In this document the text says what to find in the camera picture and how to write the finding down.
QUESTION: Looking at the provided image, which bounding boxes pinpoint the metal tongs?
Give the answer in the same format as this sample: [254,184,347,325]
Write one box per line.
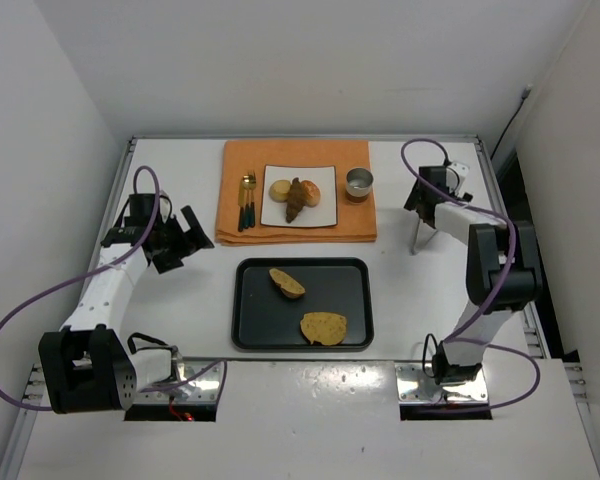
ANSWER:
[409,218,437,255]

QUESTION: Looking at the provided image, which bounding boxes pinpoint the small round bread roll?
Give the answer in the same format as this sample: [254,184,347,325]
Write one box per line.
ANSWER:
[269,179,291,203]

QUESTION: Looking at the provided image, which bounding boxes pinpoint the brown croissant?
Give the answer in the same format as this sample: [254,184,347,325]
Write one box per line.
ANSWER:
[285,177,306,223]

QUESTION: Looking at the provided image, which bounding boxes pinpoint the glazed round bun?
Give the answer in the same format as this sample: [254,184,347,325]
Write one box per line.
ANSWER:
[301,180,321,207]

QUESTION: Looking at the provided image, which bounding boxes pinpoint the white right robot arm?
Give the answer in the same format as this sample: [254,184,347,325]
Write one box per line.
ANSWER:
[404,163,543,385]

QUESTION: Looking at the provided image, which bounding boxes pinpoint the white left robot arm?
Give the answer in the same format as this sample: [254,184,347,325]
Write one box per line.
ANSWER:
[38,194,213,414]

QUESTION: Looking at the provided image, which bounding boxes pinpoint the bread slice with crust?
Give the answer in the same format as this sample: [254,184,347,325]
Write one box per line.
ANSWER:
[269,268,306,299]

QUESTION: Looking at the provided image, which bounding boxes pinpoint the large flat bread slice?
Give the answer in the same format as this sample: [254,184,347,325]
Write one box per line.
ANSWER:
[300,312,347,346]

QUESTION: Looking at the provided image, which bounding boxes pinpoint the metal cup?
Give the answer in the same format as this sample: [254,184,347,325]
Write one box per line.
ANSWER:
[345,167,374,203]

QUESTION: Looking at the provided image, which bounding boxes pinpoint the orange cloth placemat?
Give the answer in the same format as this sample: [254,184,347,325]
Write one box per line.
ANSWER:
[215,139,377,246]

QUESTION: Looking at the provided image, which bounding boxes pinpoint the white square plate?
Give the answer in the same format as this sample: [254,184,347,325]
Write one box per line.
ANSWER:
[259,165,337,228]

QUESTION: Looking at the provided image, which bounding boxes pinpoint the black baking tray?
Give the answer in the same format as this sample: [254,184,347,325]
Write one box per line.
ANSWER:
[231,257,374,352]

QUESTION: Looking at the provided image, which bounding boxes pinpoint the black wall cable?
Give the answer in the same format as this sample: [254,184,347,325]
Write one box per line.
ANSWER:
[489,85,532,161]

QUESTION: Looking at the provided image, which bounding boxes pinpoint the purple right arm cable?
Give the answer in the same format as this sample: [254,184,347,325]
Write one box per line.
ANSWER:
[400,138,541,412]

